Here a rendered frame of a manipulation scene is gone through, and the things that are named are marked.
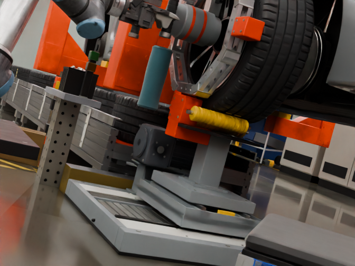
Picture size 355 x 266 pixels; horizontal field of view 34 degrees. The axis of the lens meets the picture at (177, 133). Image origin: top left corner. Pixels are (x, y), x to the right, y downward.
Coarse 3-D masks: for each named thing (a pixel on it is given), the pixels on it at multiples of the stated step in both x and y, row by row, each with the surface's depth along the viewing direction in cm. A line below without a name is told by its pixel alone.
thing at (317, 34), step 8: (312, 40) 243; (320, 40) 242; (312, 48) 242; (320, 48) 240; (312, 56) 241; (320, 56) 239; (312, 64) 240; (304, 72) 243; (312, 72) 239; (304, 80) 242; (312, 80) 241; (296, 88) 246; (304, 88) 244; (288, 96) 254
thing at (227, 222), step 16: (144, 192) 251; (160, 192) 236; (160, 208) 233; (176, 208) 220; (192, 208) 215; (208, 208) 239; (192, 224) 216; (208, 224) 219; (224, 224) 221; (240, 224) 224; (256, 224) 227
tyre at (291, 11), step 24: (264, 0) 209; (288, 0) 214; (312, 0) 221; (288, 24) 211; (312, 24) 217; (264, 48) 208; (288, 48) 212; (240, 72) 213; (264, 72) 212; (288, 72) 215; (216, 96) 225; (240, 96) 218; (264, 96) 219
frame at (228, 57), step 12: (240, 0) 208; (252, 0) 210; (240, 12) 209; (228, 24) 212; (228, 36) 209; (168, 48) 257; (180, 48) 256; (228, 48) 209; (240, 48) 211; (180, 60) 253; (216, 60) 214; (228, 60) 211; (180, 72) 250; (216, 72) 215; (228, 72) 216; (180, 84) 237; (192, 84) 227; (204, 84) 220; (216, 84) 220; (204, 96) 225
